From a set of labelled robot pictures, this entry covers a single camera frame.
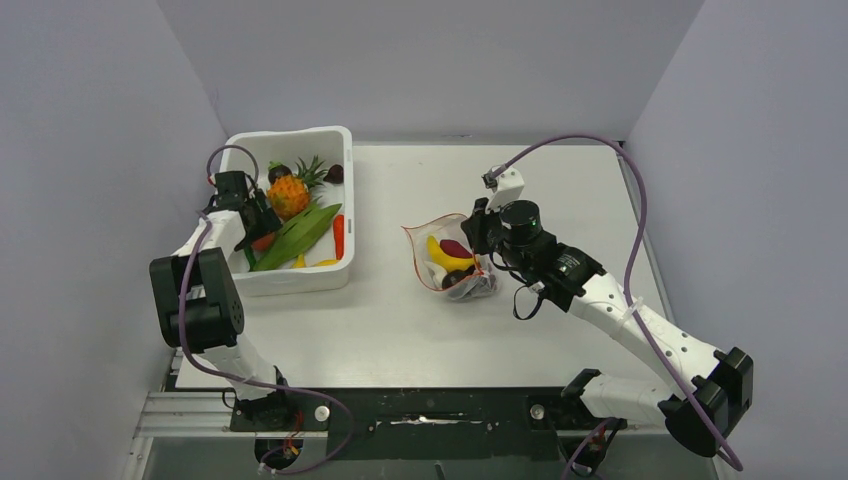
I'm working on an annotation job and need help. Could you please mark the magenta toy fruit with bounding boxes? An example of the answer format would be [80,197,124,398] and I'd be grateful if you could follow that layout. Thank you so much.
[439,239,474,259]

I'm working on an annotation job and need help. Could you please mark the clear zip top bag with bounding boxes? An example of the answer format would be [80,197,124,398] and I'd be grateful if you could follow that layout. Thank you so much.
[403,213,499,302]

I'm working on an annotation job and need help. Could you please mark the yellow toy banana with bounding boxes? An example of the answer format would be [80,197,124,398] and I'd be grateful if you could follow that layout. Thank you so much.
[426,236,477,273]

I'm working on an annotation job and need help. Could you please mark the dark toy mangosteen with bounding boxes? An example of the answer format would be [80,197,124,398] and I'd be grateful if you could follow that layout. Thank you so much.
[441,267,475,290]
[267,162,292,186]

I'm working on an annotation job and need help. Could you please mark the purple toy grape bunch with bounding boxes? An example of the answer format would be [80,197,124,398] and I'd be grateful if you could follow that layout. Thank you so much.
[445,270,499,301]

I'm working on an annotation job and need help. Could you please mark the orange toy peach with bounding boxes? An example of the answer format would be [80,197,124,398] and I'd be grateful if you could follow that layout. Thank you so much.
[251,232,276,253]

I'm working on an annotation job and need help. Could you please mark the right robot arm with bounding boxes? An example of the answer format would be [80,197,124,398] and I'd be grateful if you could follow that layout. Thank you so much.
[461,198,754,457]

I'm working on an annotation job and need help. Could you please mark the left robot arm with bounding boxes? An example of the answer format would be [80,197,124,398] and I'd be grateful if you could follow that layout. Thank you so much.
[149,171,296,429]

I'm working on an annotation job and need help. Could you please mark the orange toy pineapple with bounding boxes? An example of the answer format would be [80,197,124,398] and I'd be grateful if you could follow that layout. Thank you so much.
[267,155,327,222]

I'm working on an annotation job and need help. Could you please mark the green toy vegetable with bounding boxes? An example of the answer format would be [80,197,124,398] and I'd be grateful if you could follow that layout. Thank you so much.
[250,203,343,272]

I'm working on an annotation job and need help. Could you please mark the yellow toy pepper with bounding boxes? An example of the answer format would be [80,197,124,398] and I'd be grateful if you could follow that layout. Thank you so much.
[290,254,339,269]

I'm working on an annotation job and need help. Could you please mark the red toy chili pepper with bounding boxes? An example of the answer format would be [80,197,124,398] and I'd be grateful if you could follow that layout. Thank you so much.
[332,214,346,261]

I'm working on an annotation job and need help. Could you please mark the white plastic bin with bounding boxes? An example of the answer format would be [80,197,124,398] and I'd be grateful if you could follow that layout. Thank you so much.
[219,126,354,297]

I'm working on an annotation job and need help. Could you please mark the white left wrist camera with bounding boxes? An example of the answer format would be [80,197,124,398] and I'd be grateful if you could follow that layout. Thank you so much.
[207,171,255,212]

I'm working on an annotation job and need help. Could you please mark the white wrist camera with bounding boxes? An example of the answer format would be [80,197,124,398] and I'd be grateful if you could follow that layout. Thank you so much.
[482,166,525,212]
[207,171,255,212]

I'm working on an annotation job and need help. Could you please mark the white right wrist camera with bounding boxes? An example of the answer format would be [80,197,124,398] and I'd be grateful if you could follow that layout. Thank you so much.
[482,166,525,212]

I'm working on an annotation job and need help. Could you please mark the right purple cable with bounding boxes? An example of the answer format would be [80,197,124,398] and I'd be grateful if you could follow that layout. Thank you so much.
[482,134,745,473]

